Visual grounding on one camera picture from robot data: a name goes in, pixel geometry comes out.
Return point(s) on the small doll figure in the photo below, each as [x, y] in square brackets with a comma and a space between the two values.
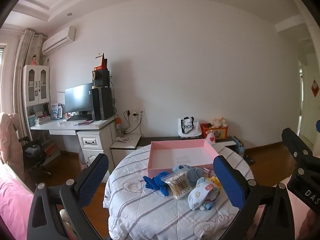
[34, 59]

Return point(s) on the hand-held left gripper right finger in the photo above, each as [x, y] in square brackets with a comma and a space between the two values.
[228, 182]

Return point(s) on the round table striped cloth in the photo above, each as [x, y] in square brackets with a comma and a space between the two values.
[150, 212]

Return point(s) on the pink coat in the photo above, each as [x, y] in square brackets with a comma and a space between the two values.
[8, 135]

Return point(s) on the light blue fuzzy sock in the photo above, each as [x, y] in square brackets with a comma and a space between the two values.
[193, 172]

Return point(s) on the black speaker box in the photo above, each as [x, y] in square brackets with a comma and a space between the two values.
[101, 78]

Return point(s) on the red desk calendar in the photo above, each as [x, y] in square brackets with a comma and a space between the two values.
[103, 63]

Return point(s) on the cream plush toy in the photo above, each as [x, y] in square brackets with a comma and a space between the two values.
[218, 122]

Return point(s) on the pink cardboard box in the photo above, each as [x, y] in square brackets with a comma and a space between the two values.
[180, 155]

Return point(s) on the white desk with drawers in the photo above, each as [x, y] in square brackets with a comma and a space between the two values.
[96, 132]

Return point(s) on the pink bed blanket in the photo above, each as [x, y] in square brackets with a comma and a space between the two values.
[12, 205]

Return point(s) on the black office chair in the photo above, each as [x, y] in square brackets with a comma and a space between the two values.
[32, 157]

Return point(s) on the beige curtain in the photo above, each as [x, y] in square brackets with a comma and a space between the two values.
[25, 55]

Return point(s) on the red toy box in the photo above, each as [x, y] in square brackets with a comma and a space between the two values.
[221, 133]

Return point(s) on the white printed baby hat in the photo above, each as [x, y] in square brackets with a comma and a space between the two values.
[200, 192]

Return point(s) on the black computer tower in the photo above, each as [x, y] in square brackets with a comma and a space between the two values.
[102, 103]

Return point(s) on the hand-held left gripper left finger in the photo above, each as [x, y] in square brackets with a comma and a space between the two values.
[91, 182]

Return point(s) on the white hutch cabinet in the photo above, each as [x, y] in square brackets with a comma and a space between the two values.
[33, 100]

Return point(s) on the clear cotton swab bag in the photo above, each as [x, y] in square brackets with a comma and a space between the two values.
[177, 183]

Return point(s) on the blue white packet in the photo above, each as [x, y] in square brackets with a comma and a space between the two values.
[55, 111]

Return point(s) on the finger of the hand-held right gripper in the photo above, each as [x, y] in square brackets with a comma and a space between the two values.
[318, 125]
[296, 146]

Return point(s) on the white tote bag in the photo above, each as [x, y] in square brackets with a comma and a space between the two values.
[190, 130]

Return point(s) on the black computer monitor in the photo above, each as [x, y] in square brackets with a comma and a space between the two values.
[78, 97]

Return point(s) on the blue folders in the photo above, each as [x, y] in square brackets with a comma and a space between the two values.
[240, 148]

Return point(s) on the yellow crochet toy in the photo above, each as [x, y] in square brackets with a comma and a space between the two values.
[215, 180]

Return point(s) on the white air conditioner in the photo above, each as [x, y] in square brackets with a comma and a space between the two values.
[58, 41]

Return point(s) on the red door decoration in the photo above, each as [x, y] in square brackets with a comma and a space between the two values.
[315, 86]

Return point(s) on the orange capped bottle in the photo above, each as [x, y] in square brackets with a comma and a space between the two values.
[118, 123]

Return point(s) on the black keyboard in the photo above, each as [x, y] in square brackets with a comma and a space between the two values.
[78, 118]

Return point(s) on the white wall outlet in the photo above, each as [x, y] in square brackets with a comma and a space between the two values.
[128, 112]
[142, 111]
[135, 112]

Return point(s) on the pink plush bunny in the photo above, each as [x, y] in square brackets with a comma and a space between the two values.
[211, 137]

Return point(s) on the stack of books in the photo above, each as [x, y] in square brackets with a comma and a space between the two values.
[42, 120]

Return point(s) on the small pink packet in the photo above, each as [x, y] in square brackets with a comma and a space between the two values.
[122, 139]

